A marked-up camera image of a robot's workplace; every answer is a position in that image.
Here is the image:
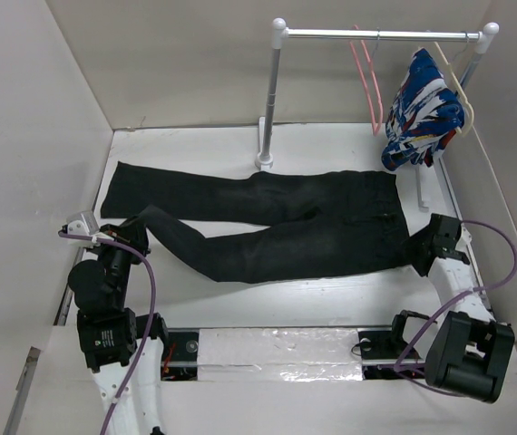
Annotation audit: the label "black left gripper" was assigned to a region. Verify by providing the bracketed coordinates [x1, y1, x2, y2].
[85, 214, 151, 304]

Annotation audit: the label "black trousers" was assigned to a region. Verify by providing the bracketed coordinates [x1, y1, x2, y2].
[100, 163, 409, 284]

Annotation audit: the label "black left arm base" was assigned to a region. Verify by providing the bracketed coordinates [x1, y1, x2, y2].
[161, 328, 200, 382]

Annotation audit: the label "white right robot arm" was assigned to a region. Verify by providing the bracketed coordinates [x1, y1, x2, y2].
[387, 214, 517, 403]

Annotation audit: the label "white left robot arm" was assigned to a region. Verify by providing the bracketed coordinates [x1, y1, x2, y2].
[59, 211, 171, 434]

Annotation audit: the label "pink plastic hanger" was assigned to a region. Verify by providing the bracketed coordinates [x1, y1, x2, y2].
[348, 40, 385, 136]

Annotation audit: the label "cream plastic hanger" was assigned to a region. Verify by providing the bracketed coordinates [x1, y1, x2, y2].
[434, 32, 475, 137]

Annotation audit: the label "blue patterned garment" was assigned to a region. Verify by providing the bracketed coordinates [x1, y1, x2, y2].
[381, 48, 465, 171]

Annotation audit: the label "white metal clothes rack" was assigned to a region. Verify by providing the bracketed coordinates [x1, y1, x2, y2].
[254, 16, 500, 214]

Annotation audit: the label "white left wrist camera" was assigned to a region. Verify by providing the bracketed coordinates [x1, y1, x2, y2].
[58, 210, 99, 247]

